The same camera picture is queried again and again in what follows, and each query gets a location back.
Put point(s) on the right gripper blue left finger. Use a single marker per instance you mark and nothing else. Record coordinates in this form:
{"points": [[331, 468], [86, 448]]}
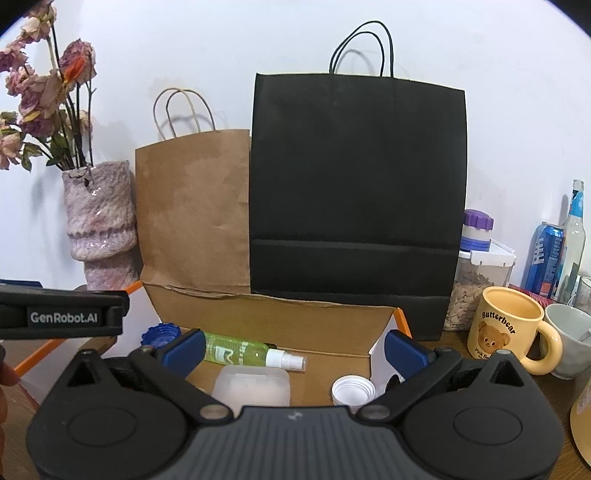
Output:
{"points": [[166, 368]]}

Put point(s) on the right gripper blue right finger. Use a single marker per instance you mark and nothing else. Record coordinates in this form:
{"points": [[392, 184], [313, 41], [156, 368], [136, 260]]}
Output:
{"points": [[426, 373]]}

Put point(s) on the person's left hand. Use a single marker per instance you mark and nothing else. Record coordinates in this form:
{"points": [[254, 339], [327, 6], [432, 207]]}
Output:
{"points": [[8, 378]]}

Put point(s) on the blue ribbed bottle cap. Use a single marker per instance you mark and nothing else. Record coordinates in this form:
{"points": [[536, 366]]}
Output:
{"points": [[160, 335]]}

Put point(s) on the green spray bottle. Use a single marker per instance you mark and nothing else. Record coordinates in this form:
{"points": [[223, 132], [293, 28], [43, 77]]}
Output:
{"points": [[227, 351]]}

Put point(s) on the white ribbed bottle cap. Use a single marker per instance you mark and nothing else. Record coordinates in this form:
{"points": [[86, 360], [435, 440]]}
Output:
{"points": [[353, 391]]}

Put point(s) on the translucent plastic box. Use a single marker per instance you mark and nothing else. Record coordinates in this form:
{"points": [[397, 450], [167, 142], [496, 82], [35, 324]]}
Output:
{"points": [[240, 386]]}

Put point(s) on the red orange cardboard box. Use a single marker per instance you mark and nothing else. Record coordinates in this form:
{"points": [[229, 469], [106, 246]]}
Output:
{"points": [[336, 340]]}

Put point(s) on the yellow bear mug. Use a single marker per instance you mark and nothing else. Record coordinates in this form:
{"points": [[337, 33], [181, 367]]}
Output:
{"points": [[511, 320]]}

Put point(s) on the pink textured ceramic vase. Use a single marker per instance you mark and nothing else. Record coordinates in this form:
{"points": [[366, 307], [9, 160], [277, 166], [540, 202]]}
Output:
{"points": [[101, 223]]}

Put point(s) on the clear food storage container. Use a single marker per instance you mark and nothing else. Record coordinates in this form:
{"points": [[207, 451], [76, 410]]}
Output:
{"points": [[477, 270]]}

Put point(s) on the small red box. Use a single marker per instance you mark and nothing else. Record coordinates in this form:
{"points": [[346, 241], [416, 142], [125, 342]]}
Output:
{"points": [[531, 295]]}

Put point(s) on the purple lidded small jar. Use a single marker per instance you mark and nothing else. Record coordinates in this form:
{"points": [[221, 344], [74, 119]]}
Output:
{"points": [[477, 229]]}

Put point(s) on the grey ceramic cup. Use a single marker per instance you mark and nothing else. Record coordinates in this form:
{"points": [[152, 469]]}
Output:
{"points": [[573, 325]]}

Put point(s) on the blue drink can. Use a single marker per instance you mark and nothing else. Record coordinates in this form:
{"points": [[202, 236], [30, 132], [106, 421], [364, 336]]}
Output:
{"points": [[543, 260]]}

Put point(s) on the beige thermos jug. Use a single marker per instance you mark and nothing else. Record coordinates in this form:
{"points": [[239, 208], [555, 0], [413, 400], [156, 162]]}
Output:
{"points": [[580, 424]]}

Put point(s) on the clear drinking glass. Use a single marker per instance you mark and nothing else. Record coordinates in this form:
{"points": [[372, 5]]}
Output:
{"points": [[582, 299]]}

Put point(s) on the brown paper bag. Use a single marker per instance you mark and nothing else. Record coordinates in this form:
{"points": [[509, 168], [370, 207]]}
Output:
{"points": [[192, 208]]}

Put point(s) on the black paper bag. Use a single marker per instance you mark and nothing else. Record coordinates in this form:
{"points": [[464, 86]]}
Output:
{"points": [[357, 188]]}

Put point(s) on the clear glass bottle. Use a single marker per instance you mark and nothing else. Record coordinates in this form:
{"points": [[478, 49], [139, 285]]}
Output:
{"points": [[573, 245]]}

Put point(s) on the dried pink flower bouquet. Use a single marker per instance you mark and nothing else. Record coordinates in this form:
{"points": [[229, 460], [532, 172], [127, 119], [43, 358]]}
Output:
{"points": [[53, 116]]}

